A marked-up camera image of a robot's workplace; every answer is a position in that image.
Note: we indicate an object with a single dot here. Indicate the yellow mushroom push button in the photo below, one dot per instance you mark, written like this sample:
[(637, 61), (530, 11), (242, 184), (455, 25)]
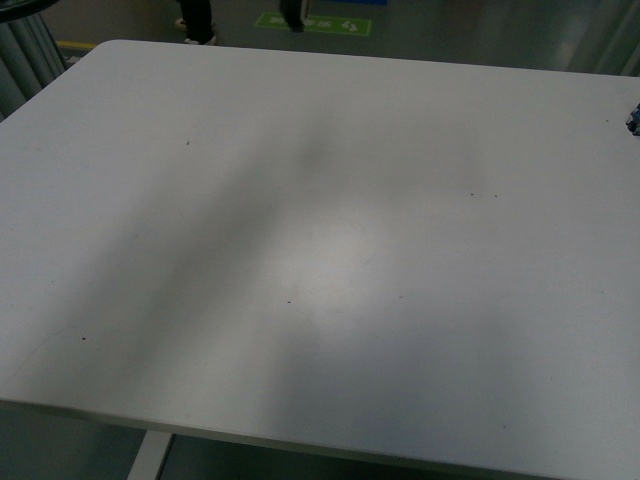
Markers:
[(633, 121)]

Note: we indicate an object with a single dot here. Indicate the grey curtain left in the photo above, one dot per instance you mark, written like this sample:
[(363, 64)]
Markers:
[(30, 61)]

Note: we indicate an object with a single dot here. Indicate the green floor sign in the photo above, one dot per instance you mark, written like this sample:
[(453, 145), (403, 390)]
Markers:
[(319, 24)]

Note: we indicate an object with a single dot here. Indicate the grey curtain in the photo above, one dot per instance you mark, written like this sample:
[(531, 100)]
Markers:
[(30, 61), (610, 43)]

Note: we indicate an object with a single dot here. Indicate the person in black clothes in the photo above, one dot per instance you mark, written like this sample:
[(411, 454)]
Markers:
[(196, 22)]

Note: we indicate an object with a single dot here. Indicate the grey curtain right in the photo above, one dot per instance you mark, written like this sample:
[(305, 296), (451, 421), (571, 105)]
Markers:
[(610, 43)]

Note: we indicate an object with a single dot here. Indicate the white table leg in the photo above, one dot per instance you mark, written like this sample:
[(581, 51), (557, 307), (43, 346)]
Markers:
[(151, 457)]

